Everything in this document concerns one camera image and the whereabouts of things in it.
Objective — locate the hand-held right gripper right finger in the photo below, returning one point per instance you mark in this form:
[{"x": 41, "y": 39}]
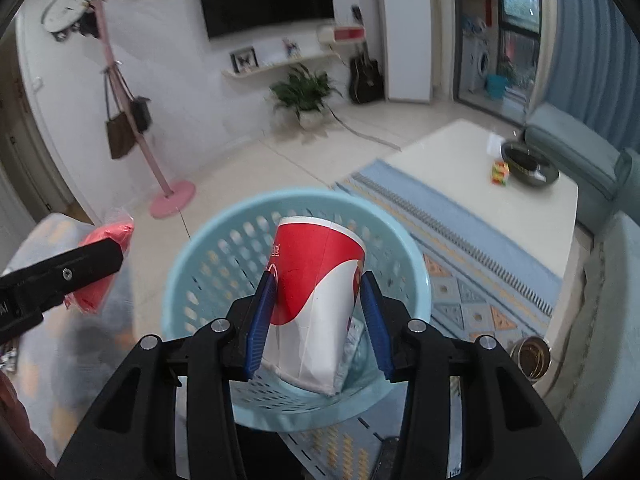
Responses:
[{"x": 373, "y": 321}]

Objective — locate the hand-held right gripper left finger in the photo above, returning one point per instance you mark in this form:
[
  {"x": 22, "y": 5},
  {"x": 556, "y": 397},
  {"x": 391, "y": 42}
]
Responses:
[{"x": 260, "y": 321}]

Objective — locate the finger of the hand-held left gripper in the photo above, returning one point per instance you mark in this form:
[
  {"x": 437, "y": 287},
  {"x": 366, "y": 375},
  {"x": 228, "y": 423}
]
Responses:
[{"x": 75, "y": 270}]

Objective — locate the red plastic bag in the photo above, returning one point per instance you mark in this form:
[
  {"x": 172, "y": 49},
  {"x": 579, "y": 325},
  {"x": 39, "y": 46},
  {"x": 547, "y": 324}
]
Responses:
[{"x": 107, "y": 232}]

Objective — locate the red and white paper cup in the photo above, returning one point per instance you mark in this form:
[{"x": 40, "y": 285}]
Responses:
[{"x": 310, "y": 285}]

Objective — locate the light blue plastic basket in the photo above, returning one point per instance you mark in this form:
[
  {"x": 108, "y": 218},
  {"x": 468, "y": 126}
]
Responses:
[{"x": 210, "y": 280}]

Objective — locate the person's left forearm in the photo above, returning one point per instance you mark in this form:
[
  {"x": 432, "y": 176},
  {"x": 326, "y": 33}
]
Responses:
[{"x": 20, "y": 430}]

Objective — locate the clear plastic wrapper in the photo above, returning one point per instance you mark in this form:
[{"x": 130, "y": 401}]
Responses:
[{"x": 354, "y": 345}]

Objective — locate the blue patterned rug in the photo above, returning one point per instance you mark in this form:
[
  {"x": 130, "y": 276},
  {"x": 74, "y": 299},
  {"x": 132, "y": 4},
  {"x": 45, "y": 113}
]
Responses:
[{"x": 475, "y": 305}]

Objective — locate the brown handbag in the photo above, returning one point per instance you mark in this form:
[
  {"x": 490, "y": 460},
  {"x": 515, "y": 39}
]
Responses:
[{"x": 120, "y": 135}]

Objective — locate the metal tin can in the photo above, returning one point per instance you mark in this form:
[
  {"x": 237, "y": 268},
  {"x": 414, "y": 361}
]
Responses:
[{"x": 531, "y": 359}]

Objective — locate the white coffee table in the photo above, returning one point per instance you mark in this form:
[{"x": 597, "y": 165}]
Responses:
[{"x": 450, "y": 175}]

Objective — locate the black handbag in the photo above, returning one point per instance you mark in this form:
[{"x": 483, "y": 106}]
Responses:
[{"x": 141, "y": 115}]

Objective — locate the colourful puzzle cube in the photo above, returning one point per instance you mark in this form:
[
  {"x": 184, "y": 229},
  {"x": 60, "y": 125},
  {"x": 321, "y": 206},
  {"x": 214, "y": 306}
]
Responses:
[{"x": 500, "y": 172}]

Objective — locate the black ashtray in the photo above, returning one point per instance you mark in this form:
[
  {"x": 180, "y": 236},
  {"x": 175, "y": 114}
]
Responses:
[{"x": 530, "y": 165}]

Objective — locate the pink coat rack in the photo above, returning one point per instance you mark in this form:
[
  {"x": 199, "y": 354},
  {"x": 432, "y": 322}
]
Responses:
[{"x": 107, "y": 50}]

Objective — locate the green potted plant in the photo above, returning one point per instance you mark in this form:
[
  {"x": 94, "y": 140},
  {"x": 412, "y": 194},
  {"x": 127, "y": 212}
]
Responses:
[{"x": 302, "y": 92}]

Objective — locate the black guitar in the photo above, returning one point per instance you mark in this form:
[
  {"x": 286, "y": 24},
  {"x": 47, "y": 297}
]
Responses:
[{"x": 366, "y": 82}]

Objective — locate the black hanging pouch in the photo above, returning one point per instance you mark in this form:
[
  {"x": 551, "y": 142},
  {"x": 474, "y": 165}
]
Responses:
[{"x": 90, "y": 25}]

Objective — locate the framed butterfly picture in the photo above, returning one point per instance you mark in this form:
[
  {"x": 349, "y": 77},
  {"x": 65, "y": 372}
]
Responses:
[{"x": 244, "y": 59}]

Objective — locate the blue bucket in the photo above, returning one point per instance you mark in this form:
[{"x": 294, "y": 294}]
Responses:
[{"x": 496, "y": 87}]

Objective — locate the blue-grey sofa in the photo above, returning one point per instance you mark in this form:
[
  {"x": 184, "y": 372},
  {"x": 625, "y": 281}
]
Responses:
[{"x": 575, "y": 146}]

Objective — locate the white washing machine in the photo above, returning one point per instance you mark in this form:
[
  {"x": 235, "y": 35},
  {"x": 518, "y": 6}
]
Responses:
[{"x": 475, "y": 65}]

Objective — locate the white refrigerator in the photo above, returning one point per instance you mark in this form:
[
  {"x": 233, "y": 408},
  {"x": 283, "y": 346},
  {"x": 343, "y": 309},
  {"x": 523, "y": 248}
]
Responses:
[{"x": 405, "y": 35}]

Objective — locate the small black device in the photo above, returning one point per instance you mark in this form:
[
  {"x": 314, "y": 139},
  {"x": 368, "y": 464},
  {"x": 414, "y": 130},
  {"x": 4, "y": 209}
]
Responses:
[{"x": 357, "y": 15}]

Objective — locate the dark framed window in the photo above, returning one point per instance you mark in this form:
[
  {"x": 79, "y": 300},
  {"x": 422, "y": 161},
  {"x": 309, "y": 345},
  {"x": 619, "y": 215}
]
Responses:
[{"x": 520, "y": 2}]

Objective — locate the blue curtain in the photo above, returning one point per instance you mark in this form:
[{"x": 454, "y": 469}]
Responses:
[{"x": 585, "y": 35}]

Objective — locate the white curved wall shelf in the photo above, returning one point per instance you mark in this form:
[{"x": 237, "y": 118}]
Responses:
[{"x": 280, "y": 64}]

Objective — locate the white panda wall clock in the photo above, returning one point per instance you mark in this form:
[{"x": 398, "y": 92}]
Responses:
[{"x": 62, "y": 7}]

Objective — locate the red and white wall box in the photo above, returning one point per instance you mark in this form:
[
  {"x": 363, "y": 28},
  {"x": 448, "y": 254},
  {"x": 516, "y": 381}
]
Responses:
[{"x": 345, "y": 34}]

